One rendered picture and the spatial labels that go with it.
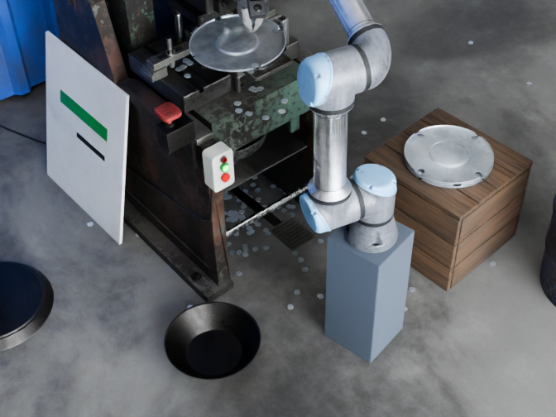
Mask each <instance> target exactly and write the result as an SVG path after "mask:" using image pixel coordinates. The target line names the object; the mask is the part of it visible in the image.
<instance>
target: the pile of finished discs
mask: <svg viewBox="0 0 556 417"><path fill-rule="evenodd" d="M404 159H405V163H406V165H407V167H408V169H409V170H410V172H411V173H412V174H413V175H415V176H416V177H417V178H422V179H421V180H422V181H424V182H426V183H428V184H430V185H435V186H438V187H442V188H450V189H457V188H465V187H468V186H472V185H475V184H478V183H479V182H481V181H483V180H482V178H483V179H485V178H486V177H487V176H488V175H489V174H490V173H491V170H492V167H493V163H494V153H493V150H492V148H491V146H490V144H489V143H488V142H487V141H486V140H485V139H484V138H483V137H479V136H478V135H477V134H475V132H473V131H471V130H469V129H466V128H464V127H458V126H452V125H436V126H431V127H425V128H423V129H420V130H419V132H418V133H415V134H412V135H411V136H410V137H409V139H408V140H407V142H406V143H405V148H404Z"/></svg>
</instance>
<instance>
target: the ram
mask: <svg viewBox="0 0 556 417"><path fill-rule="evenodd" d="M185 1H186V2H188V3H190V4H191V5H193V6H194V7H196V8H198V9H199V10H200V11H201V12H203V13H204V14H210V13H212V12H216V13H218V14H223V13H225V12H227V11H229V10H232V9H234V8H235V7H237V0H185Z"/></svg>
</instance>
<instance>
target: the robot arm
mask: <svg viewBox="0 0 556 417"><path fill-rule="evenodd" d="M327 1H328V3H329V5H330V7H331V8H332V10H333V12H334V14H335V16H336V18H337V19H338V21H339V23H340V25H341V26H342V28H343V30H344V31H345V33H346V35H347V38H348V41H347V46H343V47H340V48H337V49H334V50H329V51H325V52H319V53H316V54H314V55H312V56H310V57H307V58H305V59H304V60H302V62H301V63H300V66H299V68H298V72H297V85H298V87H299V93H300V97H301V99H302V101H303V102H304V103H305V104H306V105H307V106H308V107H309V109H310V110H311V111H312V112H313V132H314V177H313V178H312V179H311V180H310V181H309V183H308V193H303V194H302V195H301V196H300V207H301V209H302V212H303V214H304V217H305V219H306V221H307V223H308V224H309V226H310V227H311V228H312V229H313V230H314V231H315V232H317V233H322V232H327V231H331V230H333V229H335V228H339V227H341V226H344V225H345V238H346V240H347V242H348V243H349V244H350V245H351V246H352V247H354V248H355V249H357V250H358V251H361V252H367V253H378V252H384V251H386V250H388V249H390V248H391V247H393V246H394V245H395V243H396V240H397V238H398V227H397V224H396V221H395V218H394V208H395V194H396V191H397V188H396V178H395V175H394V174H393V173H392V172H391V171H390V170H389V169H387V168H386V167H385V166H382V165H377V164H365V165H360V166H358V167H357V168H356V170H355V172H354V173H353V177H352V178H350V179H348V178H347V146H348V112H349V111H350V110H351V109H352V108H353V106H354V100H355V94H356V93H361V92H364V91H367V90H370V89H373V88H375V87H376V86H377V85H378V84H380V83H381V81H382V80H383V79H384V78H385V77H386V75H387V73H388V70H389V68H390V65H391V44H390V41H389V39H388V36H387V34H386V32H385V30H384V28H383V27H382V25H381V24H379V23H375V22H374V20H373V18H372V17H371V14H370V13H369V11H368V10H367V8H366V6H365V4H364V2H363V1H362V0H327ZM269 6H270V5H269V0H237V13H238V15H239V17H240V18H241V20H242V22H243V23H244V25H245V27H246V28H247V29H248V30H249V31H250V32H253V31H255V30H256V29H257V28H258V27H259V26H260V25H261V23H262V22H263V20H264V19H265V18H266V14H267V13H268V11H269ZM252 19H254V24H253V25H252Z"/></svg>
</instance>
